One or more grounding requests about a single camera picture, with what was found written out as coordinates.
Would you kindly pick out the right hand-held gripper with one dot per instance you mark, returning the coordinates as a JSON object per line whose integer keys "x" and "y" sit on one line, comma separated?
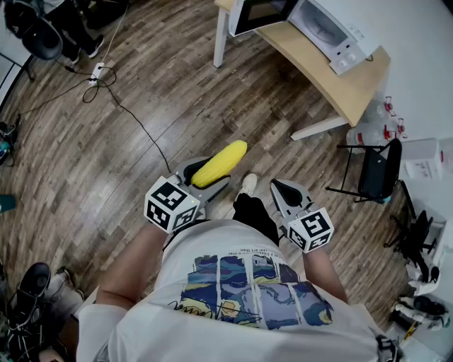
{"x": 311, "y": 229}

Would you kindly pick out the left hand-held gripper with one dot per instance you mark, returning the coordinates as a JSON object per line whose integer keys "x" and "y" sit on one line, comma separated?
{"x": 166, "y": 206}

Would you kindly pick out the yellow corn cob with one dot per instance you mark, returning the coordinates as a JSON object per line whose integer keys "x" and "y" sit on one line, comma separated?
{"x": 219, "y": 164}

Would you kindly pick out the white microwave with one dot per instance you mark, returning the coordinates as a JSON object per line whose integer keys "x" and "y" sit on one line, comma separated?
{"x": 318, "y": 28}

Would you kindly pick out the person's left forearm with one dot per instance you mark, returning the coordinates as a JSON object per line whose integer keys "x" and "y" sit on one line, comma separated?
{"x": 131, "y": 261}

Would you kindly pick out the person's right forearm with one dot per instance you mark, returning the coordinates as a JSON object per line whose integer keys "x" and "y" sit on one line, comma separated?
{"x": 323, "y": 272}

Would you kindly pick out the person's black trousers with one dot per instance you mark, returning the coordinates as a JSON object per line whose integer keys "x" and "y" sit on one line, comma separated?
{"x": 255, "y": 215}

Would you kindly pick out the person's white shoe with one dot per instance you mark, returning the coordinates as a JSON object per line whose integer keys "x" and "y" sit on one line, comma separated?
{"x": 248, "y": 184}

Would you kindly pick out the black folding chair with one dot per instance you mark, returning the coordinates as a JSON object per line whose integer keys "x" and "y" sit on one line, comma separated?
{"x": 378, "y": 173}

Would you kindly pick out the light wooden table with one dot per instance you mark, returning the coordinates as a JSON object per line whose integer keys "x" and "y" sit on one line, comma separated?
{"x": 318, "y": 77}

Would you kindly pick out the black swivel chair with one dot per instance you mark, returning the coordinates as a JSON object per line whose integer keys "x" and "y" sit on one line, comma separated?
{"x": 414, "y": 237}

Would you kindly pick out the white cardboard box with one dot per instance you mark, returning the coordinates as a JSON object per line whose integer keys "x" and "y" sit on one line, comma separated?
{"x": 421, "y": 159}

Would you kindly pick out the white power strip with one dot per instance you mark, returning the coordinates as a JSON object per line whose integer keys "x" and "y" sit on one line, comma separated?
{"x": 96, "y": 74}

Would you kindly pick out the white printed t-shirt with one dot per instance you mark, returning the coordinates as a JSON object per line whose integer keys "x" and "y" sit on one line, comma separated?
{"x": 230, "y": 336}

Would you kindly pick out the white black robot figure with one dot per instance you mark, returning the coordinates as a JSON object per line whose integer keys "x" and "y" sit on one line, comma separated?
{"x": 424, "y": 304}

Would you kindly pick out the black round-back chair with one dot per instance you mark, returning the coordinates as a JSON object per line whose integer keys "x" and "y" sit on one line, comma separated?
{"x": 44, "y": 40}

